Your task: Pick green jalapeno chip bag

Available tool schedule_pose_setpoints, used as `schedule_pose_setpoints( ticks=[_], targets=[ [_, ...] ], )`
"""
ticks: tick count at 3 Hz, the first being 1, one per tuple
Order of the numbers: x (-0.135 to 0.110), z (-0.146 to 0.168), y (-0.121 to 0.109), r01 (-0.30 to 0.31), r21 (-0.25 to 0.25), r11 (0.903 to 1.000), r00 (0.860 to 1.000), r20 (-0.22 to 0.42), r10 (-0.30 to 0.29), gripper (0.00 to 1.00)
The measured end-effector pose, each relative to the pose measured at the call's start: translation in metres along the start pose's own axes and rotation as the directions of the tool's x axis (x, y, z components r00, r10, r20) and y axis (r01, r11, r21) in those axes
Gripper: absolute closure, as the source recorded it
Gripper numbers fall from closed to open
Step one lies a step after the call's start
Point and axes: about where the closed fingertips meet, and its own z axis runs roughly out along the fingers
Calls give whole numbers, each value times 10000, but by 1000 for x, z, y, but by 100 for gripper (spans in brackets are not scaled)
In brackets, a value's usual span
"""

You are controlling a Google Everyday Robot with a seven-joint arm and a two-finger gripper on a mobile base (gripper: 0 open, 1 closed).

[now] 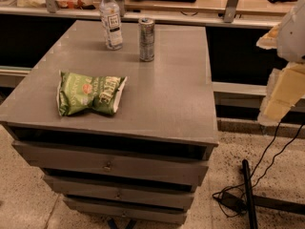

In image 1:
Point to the grey top drawer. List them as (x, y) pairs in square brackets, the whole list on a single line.
[(112, 163)]

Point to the grey bottom drawer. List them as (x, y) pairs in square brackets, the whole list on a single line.
[(125, 211)]

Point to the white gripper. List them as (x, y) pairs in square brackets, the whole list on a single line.
[(293, 35)]

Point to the black metal stand leg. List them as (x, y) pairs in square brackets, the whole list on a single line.
[(271, 203)]

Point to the clear plastic water bottle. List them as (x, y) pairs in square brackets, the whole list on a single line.
[(111, 21)]

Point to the grey metal bracket right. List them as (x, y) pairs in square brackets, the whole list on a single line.
[(232, 2)]

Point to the grey drawer cabinet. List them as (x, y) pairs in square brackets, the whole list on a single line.
[(166, 108)]

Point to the grey drawer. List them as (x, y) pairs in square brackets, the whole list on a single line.
[(112, 163), (120, 192), (125, 211)]

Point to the long grey shelf counter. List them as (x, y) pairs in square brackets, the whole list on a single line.
[(245, 14)]

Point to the black power adapter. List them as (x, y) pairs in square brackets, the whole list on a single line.
[(232, 202)]

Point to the silver drink can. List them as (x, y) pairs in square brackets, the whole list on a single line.
[(146, 39)]

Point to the green jalapeno chip bag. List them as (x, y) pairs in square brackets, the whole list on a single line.
[(77, 93)]

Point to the grey middle drawer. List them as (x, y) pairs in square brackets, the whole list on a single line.
[(120, 192)]

